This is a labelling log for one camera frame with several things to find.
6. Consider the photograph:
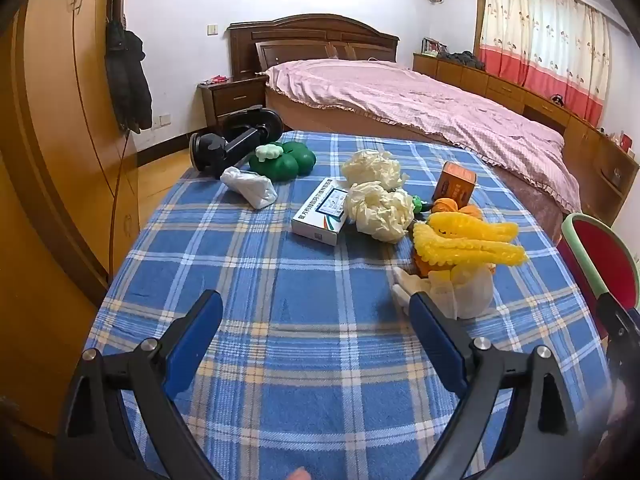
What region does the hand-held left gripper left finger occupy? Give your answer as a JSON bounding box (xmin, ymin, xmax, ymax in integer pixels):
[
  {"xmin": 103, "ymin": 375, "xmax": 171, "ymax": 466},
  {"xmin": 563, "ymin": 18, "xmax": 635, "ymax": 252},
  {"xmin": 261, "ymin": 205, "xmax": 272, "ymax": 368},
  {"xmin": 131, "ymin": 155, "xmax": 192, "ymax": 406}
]
[{"xmin": 55, "ymin": 289, "xmax": 224, "ymax": 480}]

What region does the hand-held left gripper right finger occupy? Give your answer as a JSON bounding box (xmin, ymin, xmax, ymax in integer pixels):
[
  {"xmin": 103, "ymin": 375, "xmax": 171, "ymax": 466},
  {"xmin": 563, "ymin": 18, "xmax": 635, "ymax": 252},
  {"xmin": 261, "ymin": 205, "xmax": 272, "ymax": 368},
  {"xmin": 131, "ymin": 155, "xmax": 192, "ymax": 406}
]
[{"xmin": 409, "ymin": 291, "xmax": 608, "ymax": 480}]

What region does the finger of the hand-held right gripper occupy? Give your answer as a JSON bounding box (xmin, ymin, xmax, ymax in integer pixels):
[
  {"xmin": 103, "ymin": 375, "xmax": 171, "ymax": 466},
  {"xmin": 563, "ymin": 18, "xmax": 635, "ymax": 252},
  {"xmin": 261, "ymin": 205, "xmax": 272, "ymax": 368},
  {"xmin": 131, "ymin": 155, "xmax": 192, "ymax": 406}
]
[{"xmin": 595, "ymin": 291, "xmax": 640, "ymax": 361}]

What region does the green and red basin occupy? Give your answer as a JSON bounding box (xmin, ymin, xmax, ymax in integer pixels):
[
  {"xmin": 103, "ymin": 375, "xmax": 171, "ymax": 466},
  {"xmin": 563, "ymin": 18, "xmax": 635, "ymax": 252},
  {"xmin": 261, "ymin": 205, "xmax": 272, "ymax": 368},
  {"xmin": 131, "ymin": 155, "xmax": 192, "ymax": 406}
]
[{"xmin": 561, "ymin": 212, "xmax": 640, "ymax": 311}]

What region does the yellow knobbly plastic piece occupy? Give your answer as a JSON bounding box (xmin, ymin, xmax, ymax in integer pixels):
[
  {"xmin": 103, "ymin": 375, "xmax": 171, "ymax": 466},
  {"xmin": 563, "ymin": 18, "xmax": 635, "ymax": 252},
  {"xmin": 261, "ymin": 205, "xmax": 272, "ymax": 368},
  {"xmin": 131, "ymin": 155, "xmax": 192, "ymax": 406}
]
[{"xmin": 412, "ymin": 211, "xmax": 529, "ymax": 281}]

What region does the cream paper ball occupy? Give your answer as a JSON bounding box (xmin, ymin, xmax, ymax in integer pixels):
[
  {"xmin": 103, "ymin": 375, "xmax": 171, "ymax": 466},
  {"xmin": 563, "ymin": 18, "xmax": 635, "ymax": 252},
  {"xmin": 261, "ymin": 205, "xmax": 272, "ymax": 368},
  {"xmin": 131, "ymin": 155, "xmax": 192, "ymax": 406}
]
[
  {"xmin": 341, "ymin": 150, "xmax": 410, "ymax": 191},
  {"xmin": 344, "ymin": 181, "xmax": 416, "ymax": 244}
]

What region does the orange cardboard box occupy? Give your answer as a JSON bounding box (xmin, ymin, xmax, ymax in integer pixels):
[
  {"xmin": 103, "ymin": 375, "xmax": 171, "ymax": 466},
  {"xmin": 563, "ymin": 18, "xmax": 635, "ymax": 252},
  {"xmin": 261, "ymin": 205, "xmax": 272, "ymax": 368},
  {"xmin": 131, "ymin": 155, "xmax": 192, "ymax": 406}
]
[{"xmin": 432, "ymin": 161, "xmax": 477, "ymax": 204}]

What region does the white plastic bag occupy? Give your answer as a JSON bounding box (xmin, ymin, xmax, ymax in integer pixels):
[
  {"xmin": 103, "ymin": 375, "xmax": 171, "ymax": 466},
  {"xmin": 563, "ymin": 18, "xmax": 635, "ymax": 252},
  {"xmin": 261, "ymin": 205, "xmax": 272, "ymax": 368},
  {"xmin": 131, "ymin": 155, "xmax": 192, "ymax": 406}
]
[{"xmin": 220, "ymin": 166, "xmax": 277, "ymax": 209}]

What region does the white medicine box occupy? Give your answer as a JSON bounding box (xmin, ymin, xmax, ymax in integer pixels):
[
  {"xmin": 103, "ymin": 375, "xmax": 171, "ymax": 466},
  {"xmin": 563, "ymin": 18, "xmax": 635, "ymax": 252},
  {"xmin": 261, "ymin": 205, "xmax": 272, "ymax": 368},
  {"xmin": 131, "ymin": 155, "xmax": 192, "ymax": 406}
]
[{"xmin": 291, "ymin": 178, "xmax": 351, "ymax": 247}]

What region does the blue plaid tablecloth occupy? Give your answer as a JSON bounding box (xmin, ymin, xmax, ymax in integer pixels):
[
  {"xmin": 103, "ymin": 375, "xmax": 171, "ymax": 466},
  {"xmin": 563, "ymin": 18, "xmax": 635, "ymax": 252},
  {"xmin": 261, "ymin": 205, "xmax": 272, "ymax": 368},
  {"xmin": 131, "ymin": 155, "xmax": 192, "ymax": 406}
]
[{"xmin": 95, "ymin": 130, "xmax": 616, "ymax": 480}]

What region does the black suction phone holder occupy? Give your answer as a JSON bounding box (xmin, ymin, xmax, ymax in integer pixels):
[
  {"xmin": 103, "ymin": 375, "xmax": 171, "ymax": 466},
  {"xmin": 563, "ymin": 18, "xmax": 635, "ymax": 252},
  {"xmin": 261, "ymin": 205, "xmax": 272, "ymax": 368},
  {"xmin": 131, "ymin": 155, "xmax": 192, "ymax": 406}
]
[{"xmin": 189, "ymin": 105, "xmax": 284, "ymax": 180}]

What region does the green clover-shaped plastic toy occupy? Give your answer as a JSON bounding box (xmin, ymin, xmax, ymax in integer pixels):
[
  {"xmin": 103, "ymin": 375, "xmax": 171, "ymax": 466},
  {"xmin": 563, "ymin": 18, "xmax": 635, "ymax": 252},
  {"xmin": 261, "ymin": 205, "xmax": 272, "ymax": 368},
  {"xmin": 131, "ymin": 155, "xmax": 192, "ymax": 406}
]
[{"xmin": 248, "ymin": 141, "xmax": 317, "ymax": 183}]

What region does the pink bedspread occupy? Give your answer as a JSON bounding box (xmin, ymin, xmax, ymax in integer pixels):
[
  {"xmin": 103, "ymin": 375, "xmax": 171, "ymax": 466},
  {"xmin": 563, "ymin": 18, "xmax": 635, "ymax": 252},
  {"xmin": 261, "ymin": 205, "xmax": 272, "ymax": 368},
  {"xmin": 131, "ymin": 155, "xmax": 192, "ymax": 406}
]
[{"xmin": 264, "ymin": 59, "xmax": 582, "ymax": 214}]

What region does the dark wooden nightstand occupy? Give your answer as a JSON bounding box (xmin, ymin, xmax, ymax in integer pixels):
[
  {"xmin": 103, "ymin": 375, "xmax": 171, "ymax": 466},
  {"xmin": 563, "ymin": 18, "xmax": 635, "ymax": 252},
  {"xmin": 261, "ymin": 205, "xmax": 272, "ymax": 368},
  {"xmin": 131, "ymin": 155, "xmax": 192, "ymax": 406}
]
[{"xmin": 196, "ymin": 77, "xmax": 268, "ymax": 131}]

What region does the wooden wardrobe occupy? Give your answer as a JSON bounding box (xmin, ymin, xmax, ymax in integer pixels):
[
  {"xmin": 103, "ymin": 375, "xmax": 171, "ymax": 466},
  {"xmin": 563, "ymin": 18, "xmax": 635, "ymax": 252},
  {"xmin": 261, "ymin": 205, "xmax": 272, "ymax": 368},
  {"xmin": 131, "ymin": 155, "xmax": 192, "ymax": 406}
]
[{"xmin": 0, "ymin": 0, "xmax": 141, "ymax": 461}]

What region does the long wooden cabinet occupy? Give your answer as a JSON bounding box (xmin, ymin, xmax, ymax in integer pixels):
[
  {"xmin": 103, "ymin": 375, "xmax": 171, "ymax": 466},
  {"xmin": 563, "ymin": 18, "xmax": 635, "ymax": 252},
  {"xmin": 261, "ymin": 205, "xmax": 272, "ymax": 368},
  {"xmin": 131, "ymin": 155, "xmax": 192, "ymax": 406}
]
[{"xmin": 412, "ymin": 52, "xmax": 640, "ymax": 226}]

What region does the black jacket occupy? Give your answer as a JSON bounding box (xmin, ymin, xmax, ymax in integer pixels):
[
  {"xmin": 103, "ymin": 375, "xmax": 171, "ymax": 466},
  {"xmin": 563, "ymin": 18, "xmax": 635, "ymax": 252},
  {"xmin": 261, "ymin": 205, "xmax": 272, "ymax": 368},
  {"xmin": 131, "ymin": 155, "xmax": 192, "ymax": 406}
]
[{"xmin": 105, "ymin": 17, "xmax": 153, "ymax": 134}]

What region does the dark clothing pile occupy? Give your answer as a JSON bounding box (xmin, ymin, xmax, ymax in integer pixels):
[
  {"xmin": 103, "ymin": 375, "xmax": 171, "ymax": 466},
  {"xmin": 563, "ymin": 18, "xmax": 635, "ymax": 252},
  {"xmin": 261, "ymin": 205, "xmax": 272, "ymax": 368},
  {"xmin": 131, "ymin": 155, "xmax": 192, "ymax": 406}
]
[{"xmin": 440, "ymin": 51, "xmax": 487, "ymax": 72}]

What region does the cream and red curtain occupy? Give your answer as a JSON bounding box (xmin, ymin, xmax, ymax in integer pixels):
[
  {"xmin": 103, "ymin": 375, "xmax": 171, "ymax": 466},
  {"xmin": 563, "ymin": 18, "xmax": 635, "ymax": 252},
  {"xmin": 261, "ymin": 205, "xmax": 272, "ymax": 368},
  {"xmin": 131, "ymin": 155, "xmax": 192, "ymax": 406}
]
[{"xmin": 479, "ymin": 0, "xmax": 613, "ymax": 128}]

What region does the dark wooden headboard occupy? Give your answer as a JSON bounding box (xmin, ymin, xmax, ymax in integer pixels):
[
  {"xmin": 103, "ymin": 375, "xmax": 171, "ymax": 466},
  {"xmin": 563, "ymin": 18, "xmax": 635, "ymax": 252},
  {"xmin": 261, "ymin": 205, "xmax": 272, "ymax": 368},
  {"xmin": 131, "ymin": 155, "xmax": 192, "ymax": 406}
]
[{"xmin": 227, "ymin": 14, "xmax": 400, "ymax": 81}]

